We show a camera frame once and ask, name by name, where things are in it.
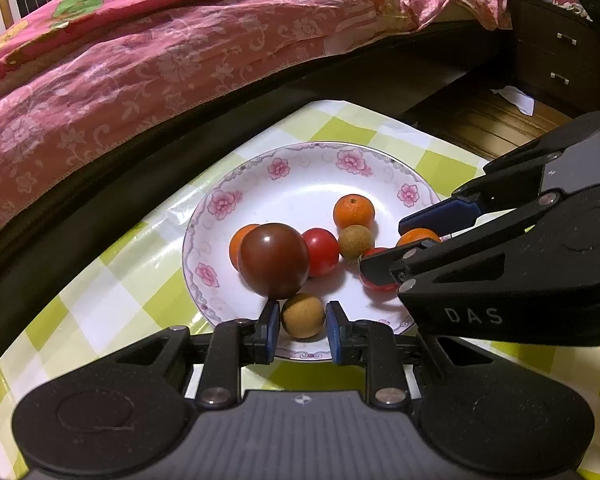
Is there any pink floral quilt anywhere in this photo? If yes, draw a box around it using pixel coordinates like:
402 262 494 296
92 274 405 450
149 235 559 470
0 0 512 235

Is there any brown longan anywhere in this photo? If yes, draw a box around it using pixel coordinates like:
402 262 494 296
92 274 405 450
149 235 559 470
281 293 326 339
338 225 371 261

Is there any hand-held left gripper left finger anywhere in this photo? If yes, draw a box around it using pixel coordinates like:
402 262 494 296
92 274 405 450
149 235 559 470
114 300 282 408

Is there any dark wooden bed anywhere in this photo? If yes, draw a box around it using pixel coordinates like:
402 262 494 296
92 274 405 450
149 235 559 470
0 20 518 376

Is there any white floral-rim plate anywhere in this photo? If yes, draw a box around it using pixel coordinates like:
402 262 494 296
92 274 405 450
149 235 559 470
182 142 452 362

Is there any white paper scrap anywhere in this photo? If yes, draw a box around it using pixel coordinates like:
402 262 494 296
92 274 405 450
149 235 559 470
491 86 535 116

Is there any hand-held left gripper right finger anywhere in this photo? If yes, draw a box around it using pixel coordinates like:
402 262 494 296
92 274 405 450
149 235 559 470
326 301 487 408

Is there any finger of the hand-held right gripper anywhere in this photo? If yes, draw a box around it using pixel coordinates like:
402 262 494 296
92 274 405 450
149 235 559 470
359 191 568 292
399 111 600 236

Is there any red cherry tomato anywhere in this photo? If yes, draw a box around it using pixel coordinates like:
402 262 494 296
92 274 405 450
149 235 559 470
301 228 340 277
359 247 400 294

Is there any dark wooden nightstand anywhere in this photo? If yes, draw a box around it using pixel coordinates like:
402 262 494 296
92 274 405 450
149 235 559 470
509 0 600 117

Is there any green white checked tablecloth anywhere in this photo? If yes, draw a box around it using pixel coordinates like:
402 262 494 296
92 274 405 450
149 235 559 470
0 100 600 480

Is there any small orange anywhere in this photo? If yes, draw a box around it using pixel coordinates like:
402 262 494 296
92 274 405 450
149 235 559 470
396 228 442 250
333 194 375 231
229 224 259 271

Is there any dark red large tomato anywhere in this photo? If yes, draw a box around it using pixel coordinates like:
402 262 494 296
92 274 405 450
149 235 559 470
238 223 311 300

